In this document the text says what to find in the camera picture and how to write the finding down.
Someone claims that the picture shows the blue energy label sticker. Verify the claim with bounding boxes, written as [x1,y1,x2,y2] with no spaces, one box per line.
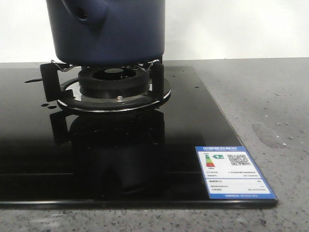
[196,146,276,200]

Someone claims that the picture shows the dark blue cooking pot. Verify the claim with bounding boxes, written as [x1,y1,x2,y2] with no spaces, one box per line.
[46,0,165,66]

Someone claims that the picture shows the black glass gas stove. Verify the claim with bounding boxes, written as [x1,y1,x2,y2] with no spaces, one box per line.
[0,66,278,208]

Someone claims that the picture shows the black right pot support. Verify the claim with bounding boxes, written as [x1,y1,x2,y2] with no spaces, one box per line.
[40,60,164,102]

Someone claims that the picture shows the right gas burner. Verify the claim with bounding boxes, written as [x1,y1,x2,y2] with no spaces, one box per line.
[58,66,171,113]

